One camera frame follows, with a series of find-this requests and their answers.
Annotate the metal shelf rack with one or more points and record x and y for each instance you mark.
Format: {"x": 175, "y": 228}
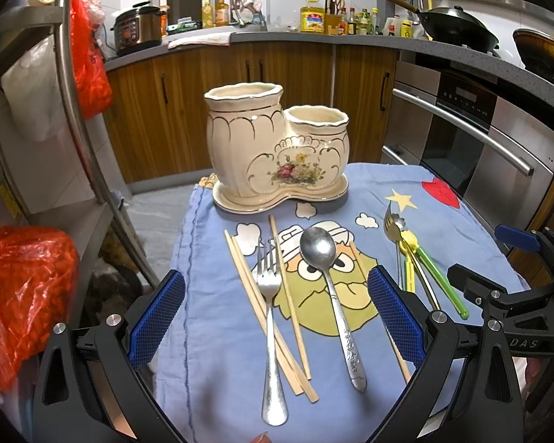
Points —
{"x": 49, "y": 179}

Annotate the person left hand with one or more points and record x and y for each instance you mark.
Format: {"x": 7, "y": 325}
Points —
{"x": 262, "y": 438}

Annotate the yellow green plastic fork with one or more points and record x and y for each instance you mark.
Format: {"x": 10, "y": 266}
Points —
{"x": 436, "y": 273}

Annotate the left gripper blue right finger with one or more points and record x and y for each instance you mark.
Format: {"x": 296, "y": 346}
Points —
{"x": 398, "y": 320}

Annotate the electric pressure cooker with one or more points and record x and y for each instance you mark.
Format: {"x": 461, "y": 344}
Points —
{"x": 138, "y": 28}

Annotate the wooden knife block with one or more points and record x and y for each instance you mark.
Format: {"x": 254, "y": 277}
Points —
{"x": 333, "y": 25}

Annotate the cream ceramic utensil holder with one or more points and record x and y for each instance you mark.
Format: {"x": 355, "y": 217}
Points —
{"x": 264, "y": 155}

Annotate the large silver spoon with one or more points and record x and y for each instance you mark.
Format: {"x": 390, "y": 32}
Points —
{"x": 318, "y": 250}

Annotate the red plastic bag hanging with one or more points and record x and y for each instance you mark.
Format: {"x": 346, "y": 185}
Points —
{"x": 94, "y": 91}

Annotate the silver fork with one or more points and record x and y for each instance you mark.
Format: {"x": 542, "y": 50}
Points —
{"x": 274, "y": 410}

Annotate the yellow oil bottle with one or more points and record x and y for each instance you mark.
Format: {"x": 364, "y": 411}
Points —
{"x": 312, "y": 19}

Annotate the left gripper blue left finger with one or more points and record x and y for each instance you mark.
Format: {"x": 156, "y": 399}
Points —
{"x": 150, "y": 317}

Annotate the built-in oven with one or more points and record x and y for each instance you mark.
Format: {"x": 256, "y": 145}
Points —
{"x": 490, "y": 142}

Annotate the white dish towel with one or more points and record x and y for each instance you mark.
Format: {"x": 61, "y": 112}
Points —
{"x": 208, "y": 39}

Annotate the blue cartoon cloth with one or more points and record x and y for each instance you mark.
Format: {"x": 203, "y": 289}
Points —
{"x": 212, "y": 360}

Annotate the brown frying pan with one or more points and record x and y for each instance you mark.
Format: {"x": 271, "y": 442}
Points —
{"x": 536, "y": 51}

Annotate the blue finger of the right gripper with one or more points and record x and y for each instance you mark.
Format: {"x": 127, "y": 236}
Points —
{"x": 516, "y": 238}
{"x": 475, "y": 288}

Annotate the black wok with lid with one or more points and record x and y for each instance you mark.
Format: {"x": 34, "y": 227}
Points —
{"x": 452, "y": 25}

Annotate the gold fork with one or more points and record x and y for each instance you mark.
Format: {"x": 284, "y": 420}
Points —
{"x": 419, "y": 272}

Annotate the red plastic bag lower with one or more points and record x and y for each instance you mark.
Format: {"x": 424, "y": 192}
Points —
{"x": 39, "y": 271}

